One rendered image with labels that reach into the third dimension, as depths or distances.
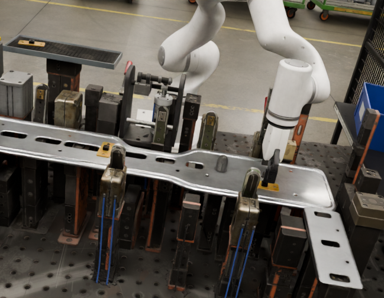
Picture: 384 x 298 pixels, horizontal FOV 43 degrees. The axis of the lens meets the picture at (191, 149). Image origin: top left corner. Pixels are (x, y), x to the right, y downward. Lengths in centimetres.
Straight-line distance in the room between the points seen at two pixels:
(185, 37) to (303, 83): 61
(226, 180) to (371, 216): 39
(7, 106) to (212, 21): 70
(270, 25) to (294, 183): 46
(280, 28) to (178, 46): 55
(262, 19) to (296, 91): 22
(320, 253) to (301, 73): 43
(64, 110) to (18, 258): 46
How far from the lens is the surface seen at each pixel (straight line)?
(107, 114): 157
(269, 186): 140
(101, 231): 133
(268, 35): 130
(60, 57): 167
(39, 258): 152
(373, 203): 137
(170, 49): 177
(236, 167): 146
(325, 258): 121
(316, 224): 131
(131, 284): 145
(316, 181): 150
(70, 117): 157
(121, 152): 126
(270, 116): 128
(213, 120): 152
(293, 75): 122
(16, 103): 161
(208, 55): 183
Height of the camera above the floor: 172
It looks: 29 degrees down
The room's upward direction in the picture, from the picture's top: 10 degrees clockwise
